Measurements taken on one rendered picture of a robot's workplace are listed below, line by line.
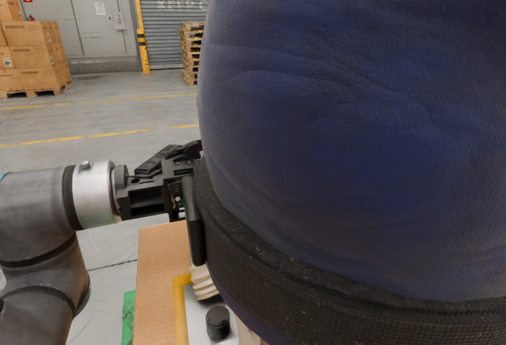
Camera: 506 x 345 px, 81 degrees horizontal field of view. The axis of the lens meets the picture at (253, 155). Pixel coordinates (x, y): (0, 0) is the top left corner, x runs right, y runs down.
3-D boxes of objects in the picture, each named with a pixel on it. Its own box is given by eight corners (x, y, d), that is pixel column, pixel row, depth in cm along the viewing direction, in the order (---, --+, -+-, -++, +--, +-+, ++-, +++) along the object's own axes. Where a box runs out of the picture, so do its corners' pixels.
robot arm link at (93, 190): (95, 206, 46) (80, 149, 42) (128, 199, 48) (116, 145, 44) (85, 242, 39) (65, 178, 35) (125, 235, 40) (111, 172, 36)
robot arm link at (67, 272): (4, 358, 38) (-33, 283, 33) (35, 291, 48) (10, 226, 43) (86, 335, 40) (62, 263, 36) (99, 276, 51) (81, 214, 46)
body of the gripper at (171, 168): (211, 216, 43) (122, 233, 39) (201, 187, 50) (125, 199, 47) (208, 169, 39) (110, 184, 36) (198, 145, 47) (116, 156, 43)
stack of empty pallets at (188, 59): (234, 82, 702) (233, 22, 647) (187, 86, 671) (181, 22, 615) (222, 74, 813) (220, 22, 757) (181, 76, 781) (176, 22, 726)
